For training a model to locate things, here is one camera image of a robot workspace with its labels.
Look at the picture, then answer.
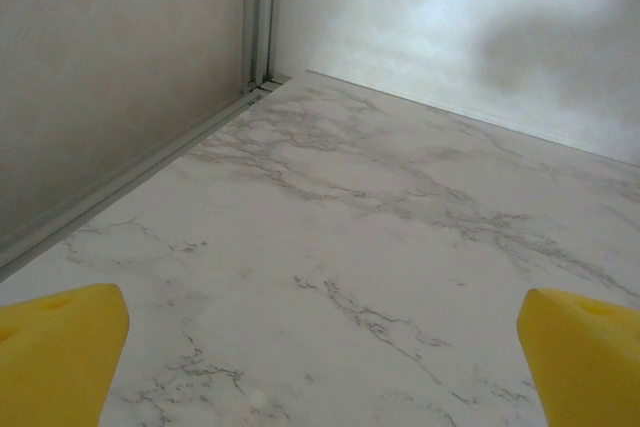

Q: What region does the aluminium frame post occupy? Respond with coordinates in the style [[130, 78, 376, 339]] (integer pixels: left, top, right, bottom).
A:
[[241, 0, 279, 93]]

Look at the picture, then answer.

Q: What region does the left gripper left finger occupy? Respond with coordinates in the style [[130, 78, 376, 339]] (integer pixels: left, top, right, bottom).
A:
[[0, 282, 133, 427]]

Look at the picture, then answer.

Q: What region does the aluminium side rail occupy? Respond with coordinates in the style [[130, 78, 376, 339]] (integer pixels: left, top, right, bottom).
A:
[[0, 74, 291, 271]]

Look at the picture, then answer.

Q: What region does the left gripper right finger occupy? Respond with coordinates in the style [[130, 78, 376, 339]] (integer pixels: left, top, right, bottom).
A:
[[516, 287, 640, 427]]

